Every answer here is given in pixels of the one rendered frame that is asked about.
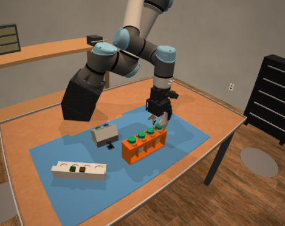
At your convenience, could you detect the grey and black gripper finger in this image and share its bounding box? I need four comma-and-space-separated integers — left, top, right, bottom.
148, 114, 157, 125
159, 105, 172, 131

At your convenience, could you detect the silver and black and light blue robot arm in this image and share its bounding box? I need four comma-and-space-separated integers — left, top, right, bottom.
77, 0, 176, 89

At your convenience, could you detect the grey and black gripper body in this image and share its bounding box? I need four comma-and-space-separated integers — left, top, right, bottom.
145, 85, 171, 117

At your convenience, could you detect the blue bench mat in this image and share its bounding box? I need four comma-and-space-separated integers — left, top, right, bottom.
29, 105, 210, 226

